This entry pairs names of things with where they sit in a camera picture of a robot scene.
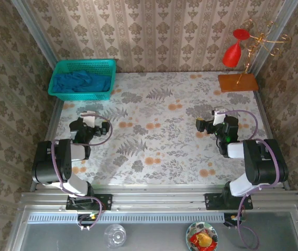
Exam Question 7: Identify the blue t-shirt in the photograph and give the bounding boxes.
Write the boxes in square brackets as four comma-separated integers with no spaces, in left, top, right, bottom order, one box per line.
[52,71,112,93]

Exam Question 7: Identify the teal plastic basket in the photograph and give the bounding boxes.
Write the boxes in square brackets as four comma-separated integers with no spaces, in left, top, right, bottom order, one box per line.
[48,59,117,101]

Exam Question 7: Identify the red plastic wine glass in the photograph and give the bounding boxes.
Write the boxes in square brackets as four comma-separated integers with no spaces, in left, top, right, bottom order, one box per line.
[222,28,251,68]

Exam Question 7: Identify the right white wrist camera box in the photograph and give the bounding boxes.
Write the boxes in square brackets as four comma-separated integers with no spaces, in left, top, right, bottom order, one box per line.
[211,107,227,126]

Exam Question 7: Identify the black connector box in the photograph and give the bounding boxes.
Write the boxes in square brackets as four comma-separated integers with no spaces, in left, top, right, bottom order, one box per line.
[223,213,247,227]
[77,213,100,227]

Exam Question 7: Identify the grey slotted cable duct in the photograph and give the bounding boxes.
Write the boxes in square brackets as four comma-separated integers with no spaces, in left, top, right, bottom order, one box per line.
[27,212,224,223]

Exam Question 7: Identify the aluminium frame post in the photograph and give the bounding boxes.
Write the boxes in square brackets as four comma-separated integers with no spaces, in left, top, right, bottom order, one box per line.
[10,0,60,74]
[249,0,298,75]

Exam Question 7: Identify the red yellow snack packets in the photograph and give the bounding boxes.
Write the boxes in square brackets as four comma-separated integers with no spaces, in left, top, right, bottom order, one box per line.
[189,232,216,248]

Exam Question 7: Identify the clear glass cup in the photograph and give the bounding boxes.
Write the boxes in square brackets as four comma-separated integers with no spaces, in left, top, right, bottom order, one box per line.
[103,223,127,249]

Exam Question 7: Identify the aluminium mounting rail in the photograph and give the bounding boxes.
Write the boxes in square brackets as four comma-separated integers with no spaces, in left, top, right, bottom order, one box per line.
[20,192,298,210]

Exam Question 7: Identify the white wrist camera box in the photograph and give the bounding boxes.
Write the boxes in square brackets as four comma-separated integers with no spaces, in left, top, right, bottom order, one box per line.
[81,111,96,128]
[211,107,227,126]

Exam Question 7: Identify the patterned bowl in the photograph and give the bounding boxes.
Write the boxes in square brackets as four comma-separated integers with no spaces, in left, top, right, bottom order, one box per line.
[185,221,219,251]

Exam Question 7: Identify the gold wire rack wooden base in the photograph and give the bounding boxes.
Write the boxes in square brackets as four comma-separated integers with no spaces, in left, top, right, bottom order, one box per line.
[218,18,293,93]

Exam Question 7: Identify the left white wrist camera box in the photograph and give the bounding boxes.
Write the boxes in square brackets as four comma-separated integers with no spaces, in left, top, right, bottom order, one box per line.
[81,111,96,128]

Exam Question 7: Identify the floral tablecloth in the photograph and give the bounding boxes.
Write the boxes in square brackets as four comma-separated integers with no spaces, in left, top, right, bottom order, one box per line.
[45,72,283,187]

